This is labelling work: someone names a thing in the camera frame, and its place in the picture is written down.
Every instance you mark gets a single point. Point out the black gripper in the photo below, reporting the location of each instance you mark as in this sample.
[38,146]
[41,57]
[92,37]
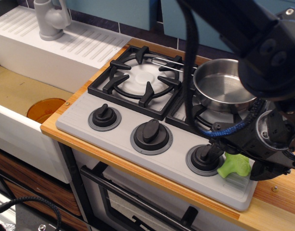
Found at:
[265,136]

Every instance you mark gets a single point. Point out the green toy cauliflower floret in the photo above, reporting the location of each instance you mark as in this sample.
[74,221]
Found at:
[235,163]

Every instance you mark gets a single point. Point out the stainless steel pot with handle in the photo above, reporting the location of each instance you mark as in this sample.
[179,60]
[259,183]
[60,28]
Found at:
[219,86]

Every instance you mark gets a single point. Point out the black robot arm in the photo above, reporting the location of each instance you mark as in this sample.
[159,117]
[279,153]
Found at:
[265,46]

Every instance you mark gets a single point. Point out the black right stove knob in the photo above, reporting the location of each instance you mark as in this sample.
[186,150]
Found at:
[196,160]

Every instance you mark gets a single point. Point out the black stove knob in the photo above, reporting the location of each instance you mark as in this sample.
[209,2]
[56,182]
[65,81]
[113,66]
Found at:
[104,118]
[196,160]
[151,138]

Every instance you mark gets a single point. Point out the grey toy stove top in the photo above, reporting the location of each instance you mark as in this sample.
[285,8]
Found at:
[234,190]

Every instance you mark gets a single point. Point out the black middle stove knob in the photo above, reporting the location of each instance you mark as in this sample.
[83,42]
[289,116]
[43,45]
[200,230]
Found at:
[151,138]

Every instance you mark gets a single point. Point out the black left stove knob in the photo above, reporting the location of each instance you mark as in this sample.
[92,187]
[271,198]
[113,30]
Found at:
[104,118]

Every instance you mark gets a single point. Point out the black right burner grate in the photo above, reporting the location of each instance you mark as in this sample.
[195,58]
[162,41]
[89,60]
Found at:
[204,117]

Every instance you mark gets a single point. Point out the black burner grate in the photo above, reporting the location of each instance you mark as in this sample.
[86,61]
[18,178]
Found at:
[204,117]
[141,80]

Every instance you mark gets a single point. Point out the black left burner grate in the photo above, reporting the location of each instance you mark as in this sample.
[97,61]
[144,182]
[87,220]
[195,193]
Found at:
[141,80]

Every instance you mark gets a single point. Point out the orange plastic plate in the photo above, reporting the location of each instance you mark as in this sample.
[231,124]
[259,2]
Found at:
[42,110]

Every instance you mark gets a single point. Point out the wooden drawer fronts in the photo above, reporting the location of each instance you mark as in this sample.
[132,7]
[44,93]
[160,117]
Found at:
[19,179]

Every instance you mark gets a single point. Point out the white toy sink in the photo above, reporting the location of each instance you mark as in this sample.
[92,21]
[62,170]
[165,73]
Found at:
[32,69]

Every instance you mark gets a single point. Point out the grey toy faucet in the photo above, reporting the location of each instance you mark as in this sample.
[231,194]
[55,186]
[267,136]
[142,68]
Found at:
[51,21]

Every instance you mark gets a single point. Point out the oven door with black handle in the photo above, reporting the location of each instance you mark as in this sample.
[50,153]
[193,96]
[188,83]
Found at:
[130,204]

